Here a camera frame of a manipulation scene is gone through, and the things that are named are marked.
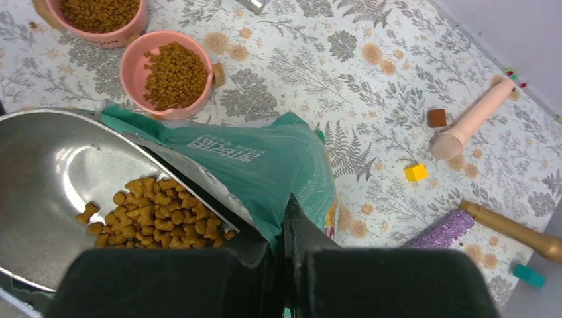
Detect kibble in cat bowl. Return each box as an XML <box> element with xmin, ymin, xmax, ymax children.
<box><xmin>59</xmin><ymin>0</ymin><xmax>140</xmax><ymax>34</ymax></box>

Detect pink scoop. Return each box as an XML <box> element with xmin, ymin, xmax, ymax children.
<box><xmin>32</xmin><ymin>0</ymin><xmax>148</xmax><ymax>48</ymax></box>

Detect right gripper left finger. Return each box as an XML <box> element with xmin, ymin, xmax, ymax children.
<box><xmin>46</xmin><ymin>230</ymin><xmax>281</xmax><ymax>317</ymax></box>

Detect gold microphone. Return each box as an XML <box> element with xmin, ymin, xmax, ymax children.
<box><xmin>459</xmin><ymin>201</ymin><xmax>561</xmax><ymax>263</ymax></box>

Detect yellow small block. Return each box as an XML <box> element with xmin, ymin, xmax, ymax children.
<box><xmin>404</xmin><ymin>164</ymin><xmax>428</xmax><ymax>182</ymax></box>

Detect purple glitter microphone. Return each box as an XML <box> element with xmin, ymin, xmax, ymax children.
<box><xmin>408</xmin><ymin>210</ymin><xmax>475</xmax><ymax>249</ymax></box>

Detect kibble in scoop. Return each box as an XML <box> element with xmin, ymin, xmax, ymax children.
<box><xmin>75</xmin><ymin>177</ymin><xmax>237</xmax><ymax>249</ymax></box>

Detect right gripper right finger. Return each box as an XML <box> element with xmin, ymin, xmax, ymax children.
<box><xmin>284</xmin><ymin>197</ymin><xmax>499</xmax><ymax>317</ymax></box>

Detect metal scissors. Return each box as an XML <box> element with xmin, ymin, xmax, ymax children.
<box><xmin>0</xmin><ymin>109</ymin><xmax>240</xmax><ymax>293</ymax></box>

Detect kibble in round bowl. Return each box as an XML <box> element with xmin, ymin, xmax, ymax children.
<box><xmin>144</xmin><ymin>42</ymin><xmax>208</xmax><ymax>111</ymax></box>

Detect silver microphone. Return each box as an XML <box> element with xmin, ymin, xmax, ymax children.
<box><xmin>237</xmin><ymin>0</ymin><xmax>266</xmax><ymax>15</ymax></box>

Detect pink pet bowl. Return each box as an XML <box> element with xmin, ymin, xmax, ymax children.
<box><xmin>119</xmin><ymin>31</ymin><xmax>226</xmax><ymax>120</ymax></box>

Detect pink cylinder toy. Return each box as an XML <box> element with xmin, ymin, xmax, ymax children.
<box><xmin>431</xmin><ymin>79</ymin><xmax>516</xmax><ymax>160</ymax></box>

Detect green silver pet food bag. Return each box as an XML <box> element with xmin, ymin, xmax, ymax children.
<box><xmin>95</xmin><ymin>101</ymin><xmax>339</xmax><ymax>249</ymax></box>

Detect teal small block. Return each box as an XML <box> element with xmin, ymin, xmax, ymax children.
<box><xmin>513</xmin><ymin>264</ymin><xmax>545</xmax><ymax>289</ymax></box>

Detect brown small block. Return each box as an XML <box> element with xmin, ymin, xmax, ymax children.
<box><xmin>427</xmin><ymin>109</ymin><xmax>447</xmax><ymax>128</ymax></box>

